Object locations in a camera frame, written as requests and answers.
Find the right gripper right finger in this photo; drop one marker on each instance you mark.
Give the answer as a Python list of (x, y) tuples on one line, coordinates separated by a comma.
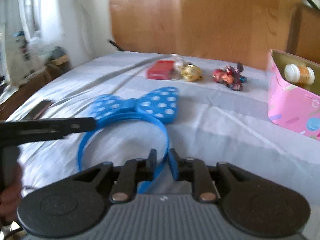
[(195, 171)]

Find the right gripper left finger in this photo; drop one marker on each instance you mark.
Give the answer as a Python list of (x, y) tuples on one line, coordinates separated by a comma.
[(130, 175)]

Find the blue polka-dot bow headband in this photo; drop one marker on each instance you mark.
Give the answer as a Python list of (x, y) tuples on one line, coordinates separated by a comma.
[(159, 107)]

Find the gold round trinket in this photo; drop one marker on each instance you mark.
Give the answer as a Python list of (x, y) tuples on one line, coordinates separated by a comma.
[(191, 73)]

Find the red cartoon figure toy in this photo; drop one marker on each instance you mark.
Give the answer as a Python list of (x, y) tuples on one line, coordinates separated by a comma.
[(230, 76)]

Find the red card box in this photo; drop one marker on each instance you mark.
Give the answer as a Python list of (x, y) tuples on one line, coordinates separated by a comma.
[(161, 70)]

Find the person's left hand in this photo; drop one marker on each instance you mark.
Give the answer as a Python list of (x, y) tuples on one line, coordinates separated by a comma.
[(11, 197)]

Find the smartphone in clear case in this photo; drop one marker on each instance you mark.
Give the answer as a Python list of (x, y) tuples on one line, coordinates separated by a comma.
[(38, 110)]

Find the striped grey bed sheet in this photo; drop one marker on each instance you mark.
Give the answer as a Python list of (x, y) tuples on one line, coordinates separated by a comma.
[(213, 123)]

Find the cluttered side table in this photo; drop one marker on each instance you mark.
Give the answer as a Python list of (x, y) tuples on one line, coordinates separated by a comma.
[(22, 62)]

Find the pink macaron biscuit tin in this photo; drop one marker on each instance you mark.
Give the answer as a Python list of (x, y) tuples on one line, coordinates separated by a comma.
[(293, 106)]

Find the white pill bottle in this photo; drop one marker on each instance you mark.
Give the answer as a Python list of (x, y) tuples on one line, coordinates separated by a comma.
[(299, 75)]

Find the wooden headboard panel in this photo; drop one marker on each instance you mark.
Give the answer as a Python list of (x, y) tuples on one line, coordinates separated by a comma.
[(228, 30)]

